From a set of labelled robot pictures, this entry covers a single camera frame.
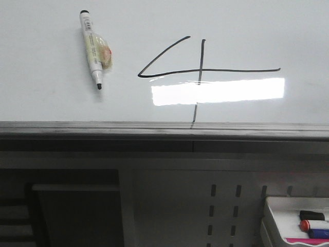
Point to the pink highlighter marker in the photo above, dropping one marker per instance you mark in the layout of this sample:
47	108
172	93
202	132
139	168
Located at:
307	241

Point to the dark slatted shelf unit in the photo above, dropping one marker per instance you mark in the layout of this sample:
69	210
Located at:
60	207

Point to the white whiteboard with aluminium frame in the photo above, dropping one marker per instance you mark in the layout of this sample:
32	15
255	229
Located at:
248	69

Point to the white black-tip whiteboard marker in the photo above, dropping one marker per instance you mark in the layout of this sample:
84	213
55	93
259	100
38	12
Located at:
99	54

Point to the blue capped whiteboard marker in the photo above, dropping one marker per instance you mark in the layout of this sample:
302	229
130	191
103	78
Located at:
318	233

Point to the black marker cap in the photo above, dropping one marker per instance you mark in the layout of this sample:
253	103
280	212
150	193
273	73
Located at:
311	215

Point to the red capped whiteboard marker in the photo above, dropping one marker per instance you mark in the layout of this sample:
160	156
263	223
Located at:
306	225

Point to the white plastic marker tray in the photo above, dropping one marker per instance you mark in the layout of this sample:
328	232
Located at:
281	218

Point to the white pegboard stand panel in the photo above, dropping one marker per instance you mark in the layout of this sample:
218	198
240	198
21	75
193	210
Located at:
188	192

